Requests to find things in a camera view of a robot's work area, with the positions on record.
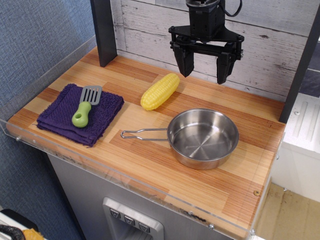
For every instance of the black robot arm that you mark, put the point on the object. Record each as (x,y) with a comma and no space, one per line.
(206,34)

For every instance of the grey green toy spatula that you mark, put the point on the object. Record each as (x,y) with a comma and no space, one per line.
(90,96)

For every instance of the dark upright post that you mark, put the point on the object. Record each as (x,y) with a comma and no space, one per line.
(301,69)
(104,31)

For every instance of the purple folded towel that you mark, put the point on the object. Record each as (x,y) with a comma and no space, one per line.
(57,118)

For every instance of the dark right upright post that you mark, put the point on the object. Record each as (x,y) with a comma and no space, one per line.
(301,69)

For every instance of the stainless steel pot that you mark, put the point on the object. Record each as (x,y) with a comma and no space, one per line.
(199,138)

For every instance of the yellow object at corner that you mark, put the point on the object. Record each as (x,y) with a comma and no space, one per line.
(32,234)

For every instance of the grey toy fridge cabinet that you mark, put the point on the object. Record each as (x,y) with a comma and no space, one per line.
(85,192)

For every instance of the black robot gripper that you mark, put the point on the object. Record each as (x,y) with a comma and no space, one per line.
(206,34)

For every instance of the yellow plastic corn cob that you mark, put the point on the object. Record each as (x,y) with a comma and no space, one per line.
(161,91)

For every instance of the dark left upright post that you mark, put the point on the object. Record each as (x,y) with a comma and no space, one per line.
(104,31)

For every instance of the clear acrylic table guard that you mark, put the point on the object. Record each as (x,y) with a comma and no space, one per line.
(27,65)

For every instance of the white toy sink counter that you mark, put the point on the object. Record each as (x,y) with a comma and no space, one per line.
(297,163)

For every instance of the silver dispenser button panel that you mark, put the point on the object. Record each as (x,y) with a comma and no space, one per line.
(127,223)

